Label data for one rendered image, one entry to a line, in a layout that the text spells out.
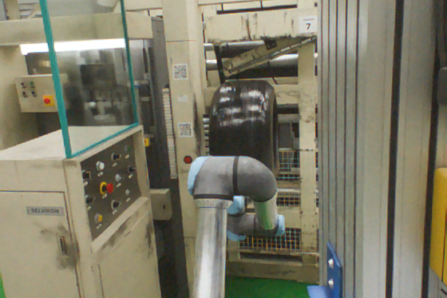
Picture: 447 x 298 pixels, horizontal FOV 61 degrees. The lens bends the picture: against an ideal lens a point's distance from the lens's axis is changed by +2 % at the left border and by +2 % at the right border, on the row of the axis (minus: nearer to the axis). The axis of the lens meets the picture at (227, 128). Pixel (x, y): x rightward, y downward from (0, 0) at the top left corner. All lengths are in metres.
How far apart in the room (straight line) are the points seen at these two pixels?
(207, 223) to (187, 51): 1.00
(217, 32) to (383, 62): 1.65
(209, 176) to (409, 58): 0.71
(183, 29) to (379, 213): 1.48
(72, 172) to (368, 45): 1.15
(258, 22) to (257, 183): 1.15
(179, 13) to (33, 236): 1.12
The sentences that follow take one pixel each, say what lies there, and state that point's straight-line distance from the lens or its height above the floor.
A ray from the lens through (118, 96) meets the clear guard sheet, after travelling 1.71.
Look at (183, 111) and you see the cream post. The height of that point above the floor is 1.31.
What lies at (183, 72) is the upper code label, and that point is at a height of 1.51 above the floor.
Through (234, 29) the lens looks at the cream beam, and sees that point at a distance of 2.04.
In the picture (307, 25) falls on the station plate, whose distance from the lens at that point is 2.01.
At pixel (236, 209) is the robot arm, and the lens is 1.37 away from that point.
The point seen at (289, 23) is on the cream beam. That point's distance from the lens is 2.01.
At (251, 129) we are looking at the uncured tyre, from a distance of 1.63.
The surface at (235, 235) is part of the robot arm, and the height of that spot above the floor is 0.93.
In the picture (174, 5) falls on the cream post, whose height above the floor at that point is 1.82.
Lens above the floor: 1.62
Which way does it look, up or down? 13 degrees down
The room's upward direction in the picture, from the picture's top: 4 degrees counter-clockwise
